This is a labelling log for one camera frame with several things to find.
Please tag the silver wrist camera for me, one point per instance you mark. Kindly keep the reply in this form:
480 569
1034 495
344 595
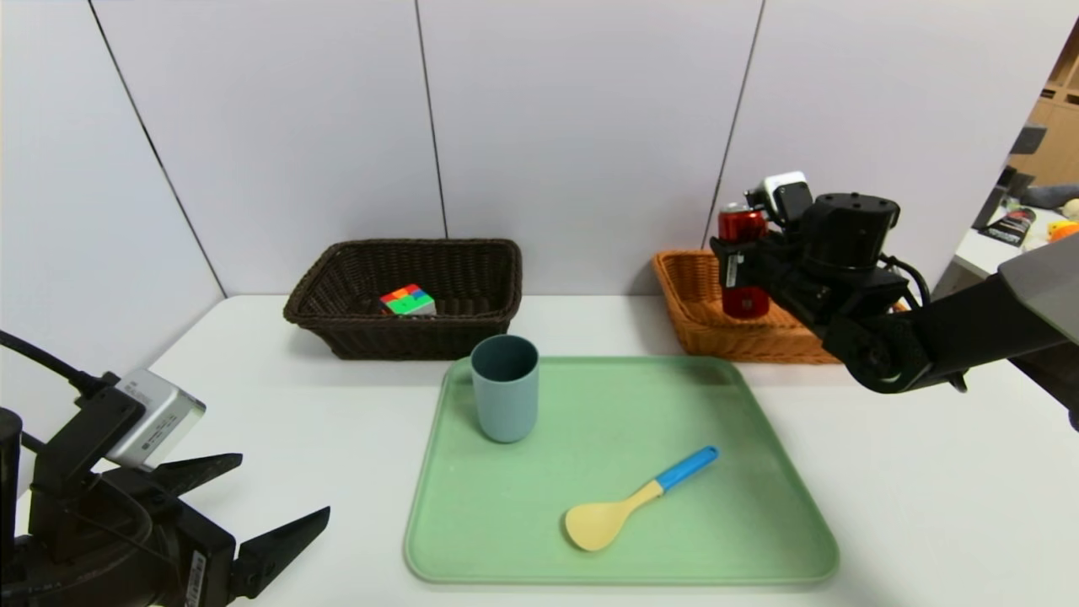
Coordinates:
784 190
156 417

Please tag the dark brown wicker basket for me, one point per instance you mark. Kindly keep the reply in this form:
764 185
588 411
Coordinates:
354 337

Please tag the orange plush toy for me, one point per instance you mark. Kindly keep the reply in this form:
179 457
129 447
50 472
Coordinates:
1064 230

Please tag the wooden shelf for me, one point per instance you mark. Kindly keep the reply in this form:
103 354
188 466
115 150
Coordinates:
1058 126

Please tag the multicoloured puzzle cube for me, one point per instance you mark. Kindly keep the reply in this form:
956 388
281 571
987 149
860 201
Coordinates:
409 302

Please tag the black red box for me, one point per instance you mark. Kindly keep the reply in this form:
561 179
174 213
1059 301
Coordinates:
1010 228

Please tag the red soda can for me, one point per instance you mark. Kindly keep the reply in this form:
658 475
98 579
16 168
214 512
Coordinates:
746 223

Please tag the black office chair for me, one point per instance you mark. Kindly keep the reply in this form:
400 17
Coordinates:
1024 139

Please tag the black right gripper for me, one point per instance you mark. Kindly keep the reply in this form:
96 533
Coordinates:
735 271

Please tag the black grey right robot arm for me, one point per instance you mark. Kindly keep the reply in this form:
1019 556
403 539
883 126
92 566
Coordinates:
969 329

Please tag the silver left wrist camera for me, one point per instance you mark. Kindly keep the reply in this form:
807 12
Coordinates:
156 417

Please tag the blue-grey plastic cup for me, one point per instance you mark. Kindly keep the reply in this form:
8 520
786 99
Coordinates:
506 405

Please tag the grey plush toy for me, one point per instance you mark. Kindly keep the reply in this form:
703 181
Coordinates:
1049 198

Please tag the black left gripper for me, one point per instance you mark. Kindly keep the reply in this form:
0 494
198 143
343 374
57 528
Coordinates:
205 563

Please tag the light green plastic tray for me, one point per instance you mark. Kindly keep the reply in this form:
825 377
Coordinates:
506 523

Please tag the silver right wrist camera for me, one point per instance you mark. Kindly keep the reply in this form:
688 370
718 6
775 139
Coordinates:
784 190

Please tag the cream round toy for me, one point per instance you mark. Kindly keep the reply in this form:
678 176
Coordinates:
1070 209

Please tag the white side table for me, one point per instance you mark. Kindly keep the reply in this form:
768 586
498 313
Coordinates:
982 253

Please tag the orange wicker basket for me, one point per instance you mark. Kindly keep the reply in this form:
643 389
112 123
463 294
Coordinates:
700 329

